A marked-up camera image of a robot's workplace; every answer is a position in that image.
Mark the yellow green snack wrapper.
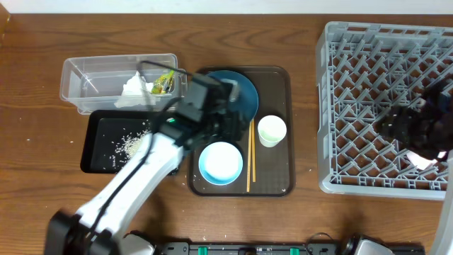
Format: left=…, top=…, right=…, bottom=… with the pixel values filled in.
left=151, top=70, right=174, bottom=94

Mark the light blue rice bowl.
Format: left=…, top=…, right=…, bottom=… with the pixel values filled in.
left=198, top=142, right=243, bottom=186

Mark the white tissue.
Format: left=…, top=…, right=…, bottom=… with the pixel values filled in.
left=114, top=72, right=156, bottom=108

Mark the white rice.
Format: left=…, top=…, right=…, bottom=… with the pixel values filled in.
left=110, top=119, right=149, bottom=170

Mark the white cup pink inside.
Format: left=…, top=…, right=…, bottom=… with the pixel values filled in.
left=406, top=152, right=447, bottom=170

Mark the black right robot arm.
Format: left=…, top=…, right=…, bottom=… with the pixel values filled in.
left=377, top=80, right=452, bottom=255

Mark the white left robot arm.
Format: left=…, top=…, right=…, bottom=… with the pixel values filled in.
left=44, top=74, right=248, bottom=255

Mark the grey dishwasher rack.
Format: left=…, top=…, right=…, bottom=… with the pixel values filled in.
left=316, top=21, right=452, bottom=200

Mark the blue plate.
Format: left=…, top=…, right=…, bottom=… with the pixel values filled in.
left=208, top=70, right=259, bottom=122

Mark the right wooden chopstick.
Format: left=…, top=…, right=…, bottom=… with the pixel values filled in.
left=251, top=119, right=256, bottom=183

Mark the wooden chopstick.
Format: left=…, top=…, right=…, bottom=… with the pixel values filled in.
left=251, top=119, right=256, bottom=183
left=246, top=122, right=252, bottom=193

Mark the left wooden chopstick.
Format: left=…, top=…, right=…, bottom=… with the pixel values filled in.
left=246, top=122, right=252, bottom=193

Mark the white cup green inside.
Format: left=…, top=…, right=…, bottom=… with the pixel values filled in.
left=258, top=115, right=287, bottom=148

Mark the dark brown serving tray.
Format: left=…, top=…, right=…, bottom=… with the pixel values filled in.
left=187, top=66, right=295, bottom=197

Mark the black plastic tray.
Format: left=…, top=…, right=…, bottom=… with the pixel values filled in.
left=80, top=110, right=183, bottom=174

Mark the clear plastic bin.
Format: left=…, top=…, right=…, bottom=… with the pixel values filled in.
left=60, top=53, right=188, bottom=115

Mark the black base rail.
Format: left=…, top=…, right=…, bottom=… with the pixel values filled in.
left=123, top=232, right=425, bottom=255

